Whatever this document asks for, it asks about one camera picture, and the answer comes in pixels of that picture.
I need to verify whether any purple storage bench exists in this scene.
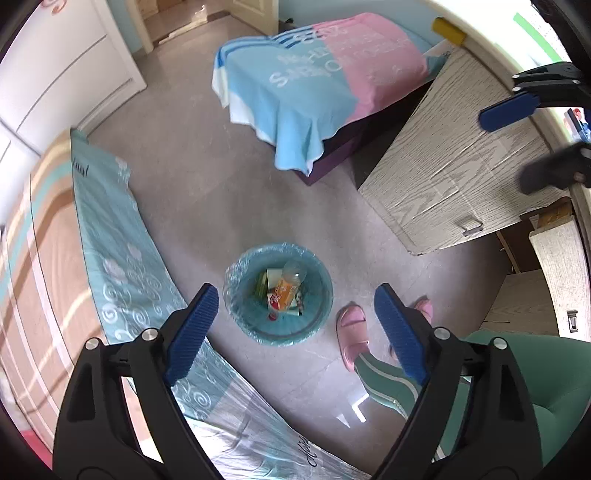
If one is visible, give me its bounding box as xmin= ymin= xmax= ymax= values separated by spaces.
xmin=294 ymin=80 xmax=433 ymax=186

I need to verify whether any white wardrobe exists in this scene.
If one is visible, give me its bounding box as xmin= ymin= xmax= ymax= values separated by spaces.
xmin=0 ymin=0 xmax=150 ymax=163

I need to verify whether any blue pink towel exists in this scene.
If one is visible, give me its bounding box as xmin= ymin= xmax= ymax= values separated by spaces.
xmin=211 ymin=12 xmax=452 ymax=176

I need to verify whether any orange iced tea bottle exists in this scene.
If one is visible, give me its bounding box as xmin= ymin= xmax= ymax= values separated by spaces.
xmin=267 ymin=261 xmax=308 ymax=321

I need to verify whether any teal trash bin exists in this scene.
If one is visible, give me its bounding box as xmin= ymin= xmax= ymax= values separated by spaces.
xmin=223 ymin=243 xmax=334 ymax=347

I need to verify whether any wood grain desk cabinet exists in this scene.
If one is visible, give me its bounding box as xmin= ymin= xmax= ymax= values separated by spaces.
xmin=360 ymin=49 xmax=565 ymax=255

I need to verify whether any left pink slipper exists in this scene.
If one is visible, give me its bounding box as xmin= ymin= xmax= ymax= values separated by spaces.
xmin=335 ymin=304 xmax=370 ymax=372

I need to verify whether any green mint tin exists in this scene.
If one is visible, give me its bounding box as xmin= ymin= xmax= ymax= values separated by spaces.
xmin=253 ymin=270 xmax=269 ymax=300

